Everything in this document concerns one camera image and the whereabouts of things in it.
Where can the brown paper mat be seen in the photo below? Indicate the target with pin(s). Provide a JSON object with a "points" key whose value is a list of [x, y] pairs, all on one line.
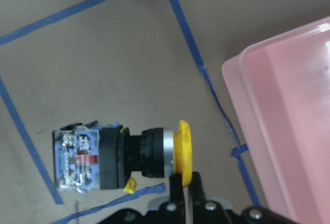
{"points": [[126, 61]]}

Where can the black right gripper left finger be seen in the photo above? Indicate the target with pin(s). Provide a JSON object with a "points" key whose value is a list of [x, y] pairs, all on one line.
{"points": [[177, 200]]}

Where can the pink plastic bin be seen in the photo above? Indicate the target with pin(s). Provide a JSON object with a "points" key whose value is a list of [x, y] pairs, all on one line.
{"points": [[280, 92]]}

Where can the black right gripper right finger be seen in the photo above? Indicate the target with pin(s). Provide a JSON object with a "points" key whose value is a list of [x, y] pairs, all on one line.
{"points": [[196, 198]]}

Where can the yellow push button switch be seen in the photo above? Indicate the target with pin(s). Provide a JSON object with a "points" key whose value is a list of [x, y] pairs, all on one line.
{"points": [[93, 156]]}

